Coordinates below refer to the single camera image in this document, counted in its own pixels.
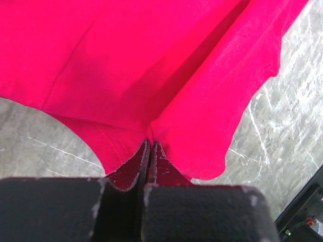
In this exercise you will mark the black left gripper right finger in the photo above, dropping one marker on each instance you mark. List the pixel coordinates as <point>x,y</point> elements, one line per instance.
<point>177,210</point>

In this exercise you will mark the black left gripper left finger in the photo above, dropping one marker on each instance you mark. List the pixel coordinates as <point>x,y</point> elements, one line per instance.
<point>76,209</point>

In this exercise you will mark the red t-shirt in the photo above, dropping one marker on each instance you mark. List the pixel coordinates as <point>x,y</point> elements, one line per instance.
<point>117,72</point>

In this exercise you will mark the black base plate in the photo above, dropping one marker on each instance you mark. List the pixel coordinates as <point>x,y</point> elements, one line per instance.
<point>302,218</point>

